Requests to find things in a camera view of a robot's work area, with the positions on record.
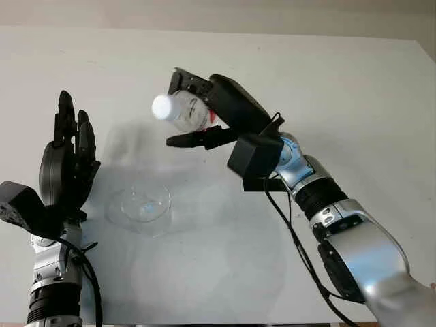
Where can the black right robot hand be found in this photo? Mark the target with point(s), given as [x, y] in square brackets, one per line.
[235, 105]

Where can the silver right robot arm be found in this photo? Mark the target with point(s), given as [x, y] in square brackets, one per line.
[361, 245]

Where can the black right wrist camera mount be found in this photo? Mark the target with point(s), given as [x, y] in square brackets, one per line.
[253, 156]

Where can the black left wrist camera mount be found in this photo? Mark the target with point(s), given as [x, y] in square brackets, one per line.
[24, 207]

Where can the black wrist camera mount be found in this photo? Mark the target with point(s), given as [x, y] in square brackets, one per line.
[24, 207]
[253, 156]

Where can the clear glass cup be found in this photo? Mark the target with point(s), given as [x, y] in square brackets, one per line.
[139, 211]

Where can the clear plastic water bottle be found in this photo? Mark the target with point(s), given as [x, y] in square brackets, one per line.
[185, 112]

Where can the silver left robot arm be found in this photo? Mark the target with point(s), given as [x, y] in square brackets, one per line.
[47, 272]

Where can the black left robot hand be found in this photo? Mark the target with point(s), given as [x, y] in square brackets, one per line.
[54, 170]

